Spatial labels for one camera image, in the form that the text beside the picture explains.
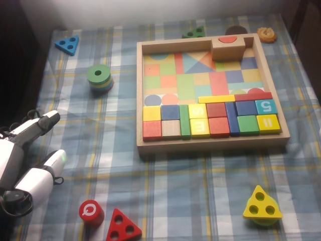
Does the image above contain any wooden tray with colourful print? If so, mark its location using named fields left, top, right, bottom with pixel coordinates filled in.
left=136, top=33, right=291, bottom=160

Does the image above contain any yellow ring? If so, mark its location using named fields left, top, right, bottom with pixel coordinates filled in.
left=88, top=80, right=113, bottom=88

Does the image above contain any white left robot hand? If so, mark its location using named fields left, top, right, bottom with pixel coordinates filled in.
left=0, top=109, right=67, bottom=219

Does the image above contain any green triangle with holes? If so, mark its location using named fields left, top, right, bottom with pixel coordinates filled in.
left=182, top=26, right=206, bottom=39

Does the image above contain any blue triangle with holes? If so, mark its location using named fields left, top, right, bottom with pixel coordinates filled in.
left=54, top=35, right=80, bottom=57

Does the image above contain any yellow triangle with holes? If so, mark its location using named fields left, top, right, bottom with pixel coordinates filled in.
left=242, top=185, right=283, bottom=219

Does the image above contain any green ring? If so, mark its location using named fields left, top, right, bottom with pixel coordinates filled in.
left=86, top=64, right=112, bottom=85

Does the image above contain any natural wooden arch block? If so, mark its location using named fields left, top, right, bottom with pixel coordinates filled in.
left=211, top=36, right=246, bottom=61

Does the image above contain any red triangle with holes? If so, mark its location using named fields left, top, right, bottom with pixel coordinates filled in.
left=105, top=208, right=143, bottom=241

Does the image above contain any tan swirl cookie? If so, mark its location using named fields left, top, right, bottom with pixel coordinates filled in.
left=257, top=27, right=278, bottom=43

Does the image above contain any blue plaid table cloth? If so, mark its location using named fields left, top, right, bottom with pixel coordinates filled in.
left=15, top=15, right=321, bottom=241

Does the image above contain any red cylinder toy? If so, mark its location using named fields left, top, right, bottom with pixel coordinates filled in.
left=78, top=199, right=105, bottom=226

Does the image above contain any dark chocolate cookie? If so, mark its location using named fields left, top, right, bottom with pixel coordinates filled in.
left=225, top=25, right=249, bottom=36

